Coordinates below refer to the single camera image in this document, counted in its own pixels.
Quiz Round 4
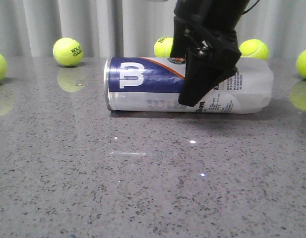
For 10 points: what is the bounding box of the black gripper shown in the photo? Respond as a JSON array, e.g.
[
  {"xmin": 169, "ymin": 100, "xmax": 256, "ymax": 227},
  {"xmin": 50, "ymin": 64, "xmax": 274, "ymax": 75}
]
[{"xmin": 170, "ymin": 0, "xmax": 242, "ymax": 107}]

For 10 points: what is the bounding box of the white plastic tennis ball can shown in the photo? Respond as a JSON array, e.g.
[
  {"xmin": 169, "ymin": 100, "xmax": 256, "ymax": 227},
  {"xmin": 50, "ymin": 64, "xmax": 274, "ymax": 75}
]
[{"xmin": 104, "ymin": 57, "xmax": 274, "ymax": 114}]

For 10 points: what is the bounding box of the middle yellow tennis ball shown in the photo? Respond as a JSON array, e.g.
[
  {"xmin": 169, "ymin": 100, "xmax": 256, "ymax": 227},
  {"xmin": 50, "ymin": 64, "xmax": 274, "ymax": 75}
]
[{"xmin": 154, "ymin": 37, "xmax": 173, "ymax": 58}]

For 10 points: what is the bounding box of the yellow tennis ball Wilson logo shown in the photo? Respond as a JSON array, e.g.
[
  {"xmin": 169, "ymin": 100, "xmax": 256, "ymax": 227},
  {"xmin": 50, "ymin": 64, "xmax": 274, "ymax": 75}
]
[{"xmin": 239, "ymin": 39, "xmax": 269, "ymax": 60}]

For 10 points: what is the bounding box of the far right yellow tennis ball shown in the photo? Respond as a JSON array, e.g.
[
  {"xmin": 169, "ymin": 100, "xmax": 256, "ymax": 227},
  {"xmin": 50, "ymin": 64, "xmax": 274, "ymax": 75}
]
[{"xmin": 296, "ymin": 50, "xmax": 306, "ymax": 79}]

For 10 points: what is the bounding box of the tennis ball with Roland Garros print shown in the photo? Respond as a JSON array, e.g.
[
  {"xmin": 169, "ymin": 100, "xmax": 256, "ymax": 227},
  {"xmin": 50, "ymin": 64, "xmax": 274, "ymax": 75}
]
[{"xmin": 53, "ymin": 38, "xmax": 83, "ymax": 66}]

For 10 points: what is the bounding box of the grey pleated curtain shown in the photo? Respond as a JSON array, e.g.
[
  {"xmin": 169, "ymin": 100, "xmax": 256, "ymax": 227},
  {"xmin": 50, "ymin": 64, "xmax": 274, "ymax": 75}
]
[{"xmin": 0, "ymin": 0, "xmax": 306, "ymax": 58}]

